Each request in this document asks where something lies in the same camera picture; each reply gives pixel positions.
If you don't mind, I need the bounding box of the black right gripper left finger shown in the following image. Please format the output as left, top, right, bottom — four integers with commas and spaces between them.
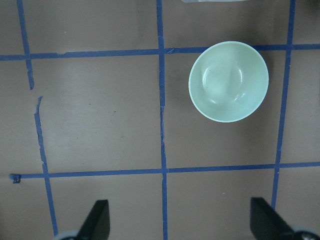
76, 199, 111, 240

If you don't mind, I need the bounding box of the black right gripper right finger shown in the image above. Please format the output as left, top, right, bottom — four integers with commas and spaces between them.
250, 197, 294, 240

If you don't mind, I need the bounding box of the green bowl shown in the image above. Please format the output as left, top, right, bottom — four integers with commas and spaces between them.
188, 41, 269, 123

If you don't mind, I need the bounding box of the clear plastic container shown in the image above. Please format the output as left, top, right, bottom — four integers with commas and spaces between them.
181, 0, 247, 3

